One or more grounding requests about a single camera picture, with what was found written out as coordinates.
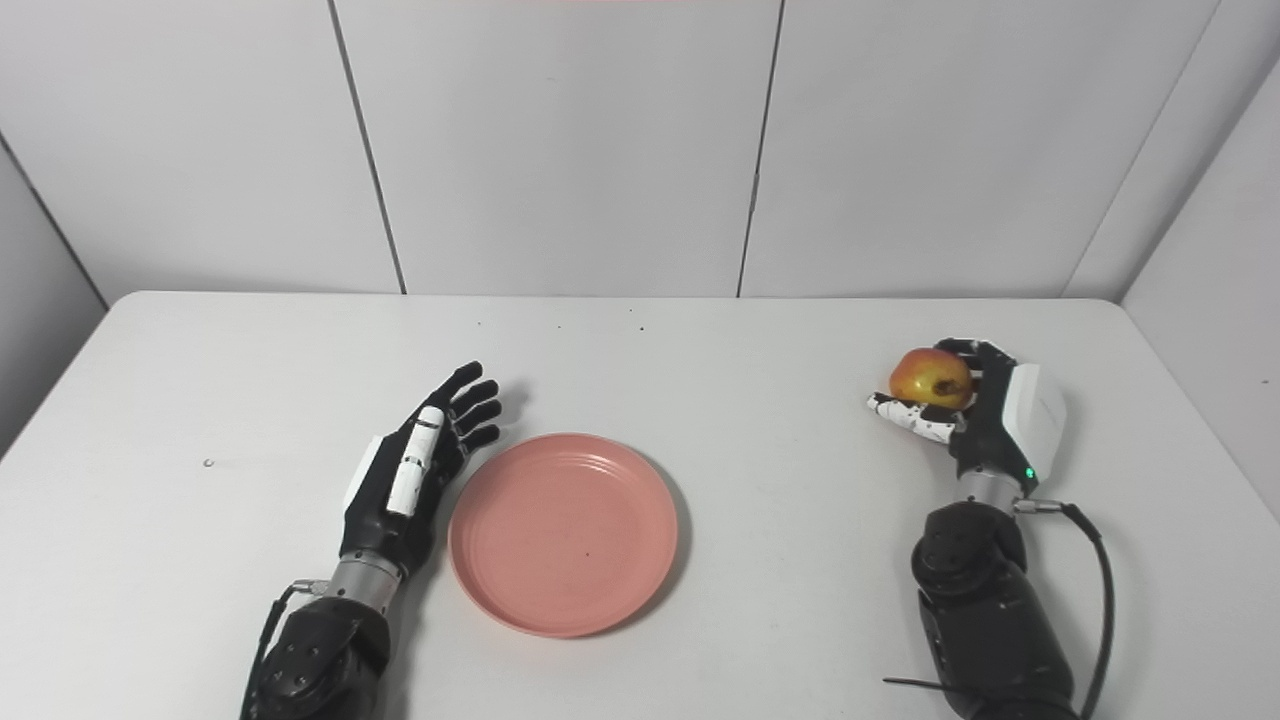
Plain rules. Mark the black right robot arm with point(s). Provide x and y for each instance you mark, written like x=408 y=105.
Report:
x=990 y=620

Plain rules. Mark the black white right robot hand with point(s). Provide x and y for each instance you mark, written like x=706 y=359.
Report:
x=1000 y=430

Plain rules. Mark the pink round plate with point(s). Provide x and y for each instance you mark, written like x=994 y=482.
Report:
x=560 y=535

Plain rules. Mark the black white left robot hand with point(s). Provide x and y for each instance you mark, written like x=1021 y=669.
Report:
x=375 y=510

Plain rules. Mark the red yellow pomegranate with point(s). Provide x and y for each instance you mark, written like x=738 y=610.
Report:
x=925 y=378

